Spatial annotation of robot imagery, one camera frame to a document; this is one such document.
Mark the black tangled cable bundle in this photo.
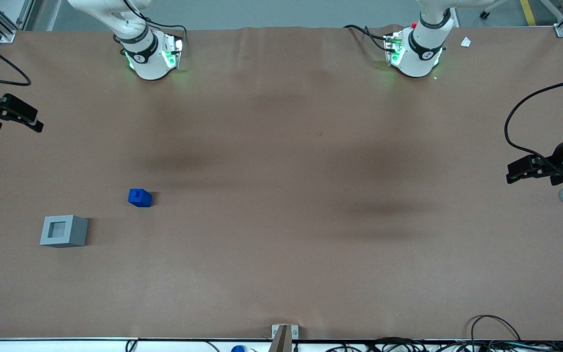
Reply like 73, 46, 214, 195
325, 337, 563, 352

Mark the brown paper table cover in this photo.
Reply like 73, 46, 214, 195
0, 24, 563, 340

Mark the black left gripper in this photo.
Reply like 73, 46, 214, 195
506, 138, 563, 186

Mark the long black looping cable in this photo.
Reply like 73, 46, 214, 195
504, 77, 563, 164

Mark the black left arm base cable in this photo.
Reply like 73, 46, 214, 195
344, 24, 392, 52

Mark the blue plastic insert part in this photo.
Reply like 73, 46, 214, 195
128, 188, 153, 208

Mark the gray square socket base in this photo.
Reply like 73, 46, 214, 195
40, 215, 88, 248

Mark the black arched floor cable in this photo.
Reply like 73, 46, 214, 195
471, 315, 522, 343

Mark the chair leg with caster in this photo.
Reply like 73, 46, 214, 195
479, 0, 512, 20

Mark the metal corner bracket plate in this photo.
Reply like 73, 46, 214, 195
271, 325, 299, 340

